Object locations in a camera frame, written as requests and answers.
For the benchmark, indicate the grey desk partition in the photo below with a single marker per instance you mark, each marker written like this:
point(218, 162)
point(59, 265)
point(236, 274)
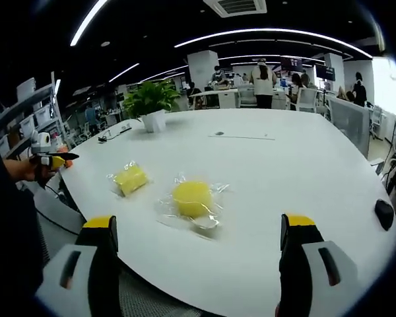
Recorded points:
point(349, 123)

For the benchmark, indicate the long ceiling light strip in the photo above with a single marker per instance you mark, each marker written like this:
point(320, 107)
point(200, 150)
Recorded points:
point(89, 20)

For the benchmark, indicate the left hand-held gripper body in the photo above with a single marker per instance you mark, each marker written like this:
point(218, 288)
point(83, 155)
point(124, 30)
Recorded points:
point(41, 141)

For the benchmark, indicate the green potted plant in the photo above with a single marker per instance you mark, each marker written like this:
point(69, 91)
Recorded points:
point(151, 102)

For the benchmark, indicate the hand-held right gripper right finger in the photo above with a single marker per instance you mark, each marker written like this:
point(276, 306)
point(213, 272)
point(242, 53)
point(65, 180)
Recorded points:
point(310, 264)

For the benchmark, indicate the rectangular yellow silicone block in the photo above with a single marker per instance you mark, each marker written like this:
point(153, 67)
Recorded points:
point(132, 180)

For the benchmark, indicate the black computer mouse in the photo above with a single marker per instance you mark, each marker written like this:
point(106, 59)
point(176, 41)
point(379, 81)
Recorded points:
point(383, 210)

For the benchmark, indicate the person's left hand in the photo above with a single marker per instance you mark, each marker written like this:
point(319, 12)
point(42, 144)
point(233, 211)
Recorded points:
point(21, 170)

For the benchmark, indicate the orange object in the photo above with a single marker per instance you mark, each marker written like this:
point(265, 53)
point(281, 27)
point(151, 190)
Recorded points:
point(68, 163)

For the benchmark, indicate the wall screen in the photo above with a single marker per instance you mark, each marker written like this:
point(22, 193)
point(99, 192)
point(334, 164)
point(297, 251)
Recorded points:
point(291, 62)

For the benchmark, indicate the curved ceiling light strip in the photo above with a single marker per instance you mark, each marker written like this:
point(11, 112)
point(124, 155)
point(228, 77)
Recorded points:
point(270, 34)

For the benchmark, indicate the metal storage shelf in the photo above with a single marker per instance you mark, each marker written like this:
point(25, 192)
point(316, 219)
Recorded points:
point(26, 115)

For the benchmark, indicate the person's dark clothing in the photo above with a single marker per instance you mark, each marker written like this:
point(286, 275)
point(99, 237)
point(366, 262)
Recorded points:
point(10, 237)

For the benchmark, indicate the white office chair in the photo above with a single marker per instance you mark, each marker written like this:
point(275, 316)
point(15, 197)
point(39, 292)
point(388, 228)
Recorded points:
point(307, 99)

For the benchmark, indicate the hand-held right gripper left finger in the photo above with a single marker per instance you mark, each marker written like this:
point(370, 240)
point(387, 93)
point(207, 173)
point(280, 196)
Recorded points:
point(82, 264)

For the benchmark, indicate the round yellow silicone block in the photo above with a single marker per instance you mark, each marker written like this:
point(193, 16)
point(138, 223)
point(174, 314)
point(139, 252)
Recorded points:
point(193, 198)

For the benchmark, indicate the ceiling air vent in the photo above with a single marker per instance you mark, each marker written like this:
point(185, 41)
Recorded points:
point(235, 7)

